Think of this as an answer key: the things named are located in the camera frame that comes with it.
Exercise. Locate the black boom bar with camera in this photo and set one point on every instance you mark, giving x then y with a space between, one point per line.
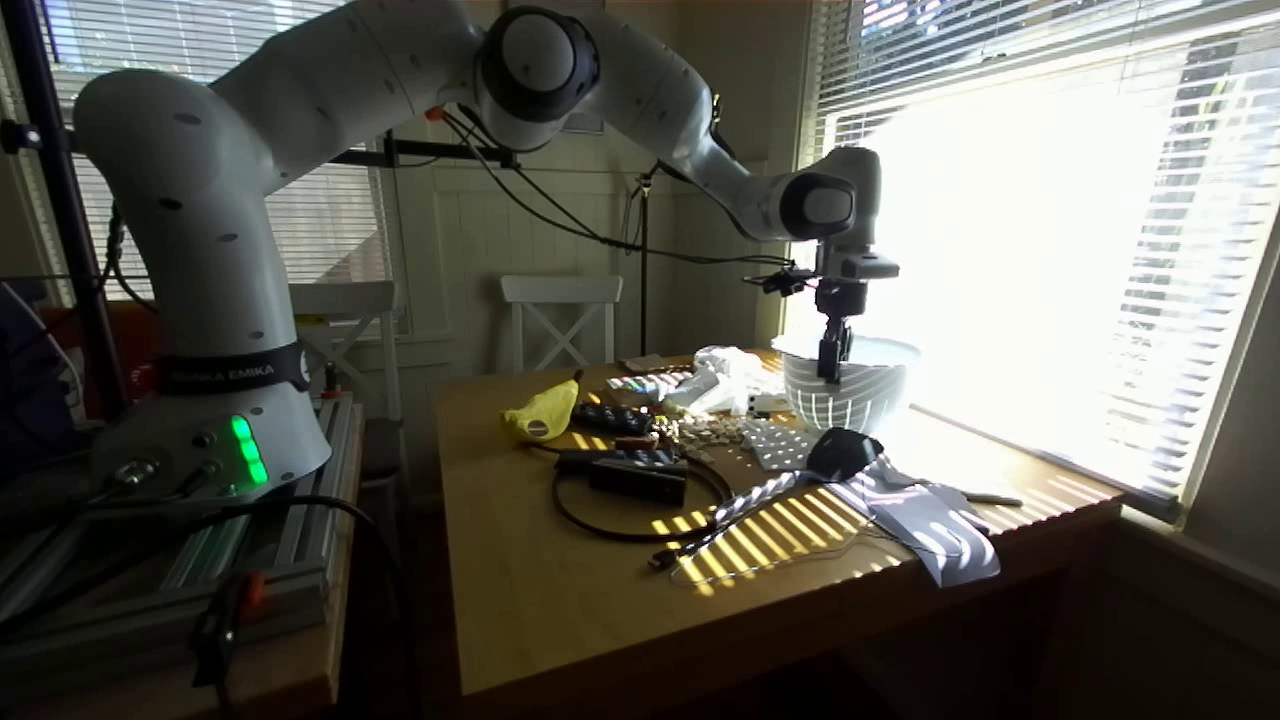
403 154

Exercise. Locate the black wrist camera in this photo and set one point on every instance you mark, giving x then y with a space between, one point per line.
785 283

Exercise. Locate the dark pen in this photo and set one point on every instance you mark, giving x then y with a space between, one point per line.
993 502

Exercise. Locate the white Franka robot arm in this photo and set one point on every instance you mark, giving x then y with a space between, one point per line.
200 200

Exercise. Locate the black ladle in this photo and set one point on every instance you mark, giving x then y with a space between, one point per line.
843 455

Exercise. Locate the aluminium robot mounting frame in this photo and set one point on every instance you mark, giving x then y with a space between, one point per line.
163 586

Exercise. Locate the small white box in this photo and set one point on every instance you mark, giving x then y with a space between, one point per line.
764 401

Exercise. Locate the black remote control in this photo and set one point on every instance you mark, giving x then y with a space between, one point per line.
613 420

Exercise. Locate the silver blister pack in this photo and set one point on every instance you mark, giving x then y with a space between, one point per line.
706 428
780 445

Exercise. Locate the large white window blinds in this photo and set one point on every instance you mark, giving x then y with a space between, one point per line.
1064 200

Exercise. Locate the orange black clamp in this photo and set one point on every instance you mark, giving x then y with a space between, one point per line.
244 593

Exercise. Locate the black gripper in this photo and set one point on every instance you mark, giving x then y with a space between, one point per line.
836 302

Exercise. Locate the black vertical pole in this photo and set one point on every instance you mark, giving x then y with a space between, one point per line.
62 200

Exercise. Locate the small white window blinds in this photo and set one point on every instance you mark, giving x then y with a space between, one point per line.
334 223

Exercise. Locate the white wooden chair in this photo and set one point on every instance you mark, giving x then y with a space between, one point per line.
346 297
560 285

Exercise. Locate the thin black stand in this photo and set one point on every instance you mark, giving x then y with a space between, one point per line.
645 293

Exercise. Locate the white plastic colander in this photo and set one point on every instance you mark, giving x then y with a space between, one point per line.
881 380

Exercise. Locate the white striped folded cloth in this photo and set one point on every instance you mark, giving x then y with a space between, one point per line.
932 533

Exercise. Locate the black power adapter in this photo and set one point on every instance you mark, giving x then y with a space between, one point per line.
642 476

